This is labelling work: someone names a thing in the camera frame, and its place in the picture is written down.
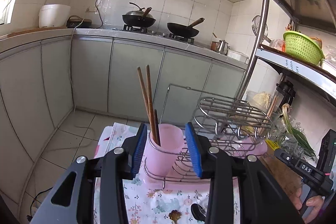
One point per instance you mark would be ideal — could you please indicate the gas stove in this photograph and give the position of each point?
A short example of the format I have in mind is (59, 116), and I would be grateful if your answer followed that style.
(157, 33)

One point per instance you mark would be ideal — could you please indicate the white counter container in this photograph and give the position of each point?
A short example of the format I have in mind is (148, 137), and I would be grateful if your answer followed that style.
(237, 55)

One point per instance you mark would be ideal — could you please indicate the clear bag of vegetables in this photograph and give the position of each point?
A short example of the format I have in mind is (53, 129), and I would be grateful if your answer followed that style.
(287, 140)

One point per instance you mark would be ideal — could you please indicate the orange and white packet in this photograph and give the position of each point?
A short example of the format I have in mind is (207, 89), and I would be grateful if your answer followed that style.
(316, 41)

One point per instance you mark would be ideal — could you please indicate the black wok with lid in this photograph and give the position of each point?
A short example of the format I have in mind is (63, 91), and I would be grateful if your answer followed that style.
(139, 18)

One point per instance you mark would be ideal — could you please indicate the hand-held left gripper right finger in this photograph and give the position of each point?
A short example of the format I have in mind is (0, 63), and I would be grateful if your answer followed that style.
(195, 155)

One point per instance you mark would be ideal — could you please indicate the metal storage shelf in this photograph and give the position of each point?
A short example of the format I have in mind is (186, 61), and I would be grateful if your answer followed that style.
(258, 35)

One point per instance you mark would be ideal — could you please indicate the white rice cooker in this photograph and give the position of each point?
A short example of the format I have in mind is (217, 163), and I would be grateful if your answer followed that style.
(53, 16)

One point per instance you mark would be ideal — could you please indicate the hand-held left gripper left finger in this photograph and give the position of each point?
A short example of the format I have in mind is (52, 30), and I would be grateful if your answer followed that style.
(139, 153)

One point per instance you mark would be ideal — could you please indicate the dark brown chopstick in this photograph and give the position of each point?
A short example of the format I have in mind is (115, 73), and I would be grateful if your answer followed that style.
(156, 124)

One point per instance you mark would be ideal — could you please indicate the grey kitchen counter cabinets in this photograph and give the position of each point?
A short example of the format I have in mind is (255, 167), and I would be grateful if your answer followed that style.
(92, 74)

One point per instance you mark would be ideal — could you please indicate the black countertop appliance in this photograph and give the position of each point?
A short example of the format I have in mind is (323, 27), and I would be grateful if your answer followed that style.
(78, 22)

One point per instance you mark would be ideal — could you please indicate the pink plastic utensil holder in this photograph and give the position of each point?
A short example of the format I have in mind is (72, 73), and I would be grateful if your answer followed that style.
(168, 140)

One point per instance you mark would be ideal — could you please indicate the green plastic basket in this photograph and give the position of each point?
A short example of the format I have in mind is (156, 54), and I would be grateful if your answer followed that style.
(302, 49)

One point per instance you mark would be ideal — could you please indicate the gold flower spoon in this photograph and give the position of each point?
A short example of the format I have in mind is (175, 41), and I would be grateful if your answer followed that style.
(174, 215)

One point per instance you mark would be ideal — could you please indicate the steel kettle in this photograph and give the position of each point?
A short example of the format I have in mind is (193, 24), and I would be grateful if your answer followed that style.
(223, 47)

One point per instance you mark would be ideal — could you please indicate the black spoon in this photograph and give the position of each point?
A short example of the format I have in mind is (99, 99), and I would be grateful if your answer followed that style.
(197, 212)

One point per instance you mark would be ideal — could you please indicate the black blender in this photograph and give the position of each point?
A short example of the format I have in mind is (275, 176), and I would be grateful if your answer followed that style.
(284, 92)

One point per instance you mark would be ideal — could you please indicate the white shelf box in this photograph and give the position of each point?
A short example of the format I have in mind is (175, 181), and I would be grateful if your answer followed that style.
(328, 65)

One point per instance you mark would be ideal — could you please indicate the floral table cloth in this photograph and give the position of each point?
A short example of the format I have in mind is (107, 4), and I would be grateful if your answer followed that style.
(157, 203)

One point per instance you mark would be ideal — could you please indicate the person's right hand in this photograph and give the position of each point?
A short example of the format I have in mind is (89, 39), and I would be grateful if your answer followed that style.
(315, 207)

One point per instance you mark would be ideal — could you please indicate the green onions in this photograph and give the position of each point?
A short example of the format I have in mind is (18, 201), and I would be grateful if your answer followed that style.
(299, 132)

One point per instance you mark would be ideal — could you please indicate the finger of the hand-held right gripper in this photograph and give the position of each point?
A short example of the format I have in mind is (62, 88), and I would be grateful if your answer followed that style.
(284, 157)

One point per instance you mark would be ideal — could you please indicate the napa cabbage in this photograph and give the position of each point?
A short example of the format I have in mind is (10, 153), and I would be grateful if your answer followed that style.
(261, 100)

